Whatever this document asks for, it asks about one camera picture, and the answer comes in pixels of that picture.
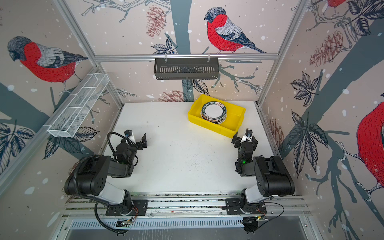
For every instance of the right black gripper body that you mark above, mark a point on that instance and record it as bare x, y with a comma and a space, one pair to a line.
241, 145

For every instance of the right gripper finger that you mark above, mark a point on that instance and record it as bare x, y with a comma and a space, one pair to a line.
236, 140
254, 142

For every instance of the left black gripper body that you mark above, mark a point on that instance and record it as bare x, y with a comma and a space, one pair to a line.
138, 146

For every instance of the green lettered plate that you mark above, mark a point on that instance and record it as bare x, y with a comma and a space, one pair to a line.
214, 111

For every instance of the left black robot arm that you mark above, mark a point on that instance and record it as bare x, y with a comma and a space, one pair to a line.
89, 181

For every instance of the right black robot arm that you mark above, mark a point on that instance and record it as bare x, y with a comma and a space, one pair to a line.
272, 176

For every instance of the yellow plastic bin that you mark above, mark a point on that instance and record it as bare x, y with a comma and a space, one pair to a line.
234, 119

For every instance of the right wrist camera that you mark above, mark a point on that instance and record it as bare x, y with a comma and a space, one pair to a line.
248, 135

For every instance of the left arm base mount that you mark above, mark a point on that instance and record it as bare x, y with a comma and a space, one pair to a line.
132, 208

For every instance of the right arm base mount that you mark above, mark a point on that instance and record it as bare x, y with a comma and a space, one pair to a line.
242, 207

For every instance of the aluminium mounting rail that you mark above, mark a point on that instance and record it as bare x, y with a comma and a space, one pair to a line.
172, 206

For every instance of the white wire mesh shelf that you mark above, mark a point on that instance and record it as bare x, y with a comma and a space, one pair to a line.
81, 102

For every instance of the black wall basket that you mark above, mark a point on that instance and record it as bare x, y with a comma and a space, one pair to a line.
186, 69

